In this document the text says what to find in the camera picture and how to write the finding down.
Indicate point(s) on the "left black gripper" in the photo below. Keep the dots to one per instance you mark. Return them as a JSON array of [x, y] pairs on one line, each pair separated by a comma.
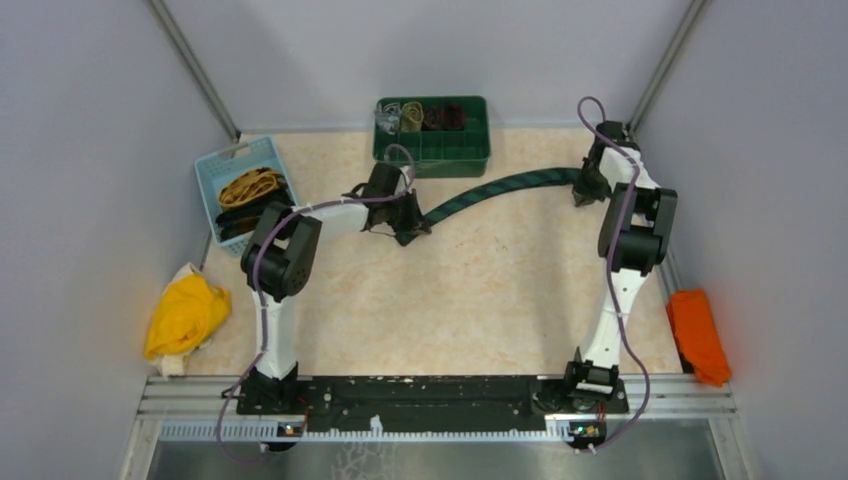
[[414, 221]]

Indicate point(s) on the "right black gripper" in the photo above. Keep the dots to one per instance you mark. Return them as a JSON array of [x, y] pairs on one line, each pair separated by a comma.
[[585, 197]]

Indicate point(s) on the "green plaid tie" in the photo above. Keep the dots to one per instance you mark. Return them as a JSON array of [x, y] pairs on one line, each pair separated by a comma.
[[547, 177]]

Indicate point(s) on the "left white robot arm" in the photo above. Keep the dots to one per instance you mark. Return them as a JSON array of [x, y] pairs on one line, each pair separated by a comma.
[[280, 255]]

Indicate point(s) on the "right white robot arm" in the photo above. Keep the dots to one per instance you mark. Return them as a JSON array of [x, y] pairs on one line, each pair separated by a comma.
[[634, 238]]

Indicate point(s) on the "green compartment organizer box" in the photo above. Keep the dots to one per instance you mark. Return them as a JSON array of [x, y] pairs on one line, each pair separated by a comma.
[[440, 154]]

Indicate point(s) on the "silver rolled tie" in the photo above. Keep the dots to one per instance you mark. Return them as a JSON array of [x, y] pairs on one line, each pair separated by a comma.
[[388, 117]]

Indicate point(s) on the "olive rolled tie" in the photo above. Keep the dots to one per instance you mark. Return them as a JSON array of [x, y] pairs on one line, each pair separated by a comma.
[[411, 117]]

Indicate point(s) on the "brown rolled tie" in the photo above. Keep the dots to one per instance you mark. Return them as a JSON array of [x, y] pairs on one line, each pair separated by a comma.
[[432, 118]]

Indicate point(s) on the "red black rolled tie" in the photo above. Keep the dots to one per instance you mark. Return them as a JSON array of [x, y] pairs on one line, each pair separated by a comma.
[[453, 117]]

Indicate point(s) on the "yellow patterned tie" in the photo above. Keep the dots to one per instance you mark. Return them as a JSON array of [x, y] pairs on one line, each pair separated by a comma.
[[250, 185]]

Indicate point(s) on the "orange cloth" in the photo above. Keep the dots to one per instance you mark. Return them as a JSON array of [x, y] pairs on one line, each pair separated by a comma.
[[696, 336]]

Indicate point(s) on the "dark navy tie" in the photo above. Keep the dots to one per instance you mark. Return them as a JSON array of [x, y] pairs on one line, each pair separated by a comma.
[[243, 219]]

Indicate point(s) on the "light blue plastic basket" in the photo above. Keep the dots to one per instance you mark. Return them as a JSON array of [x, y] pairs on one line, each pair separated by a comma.
[[217, 169]]

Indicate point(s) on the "yellow cloth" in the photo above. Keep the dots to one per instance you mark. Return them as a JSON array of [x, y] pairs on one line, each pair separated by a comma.
[[188, 313]]

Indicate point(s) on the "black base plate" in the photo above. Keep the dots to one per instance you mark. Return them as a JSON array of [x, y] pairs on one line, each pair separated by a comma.
[[422, 404]]

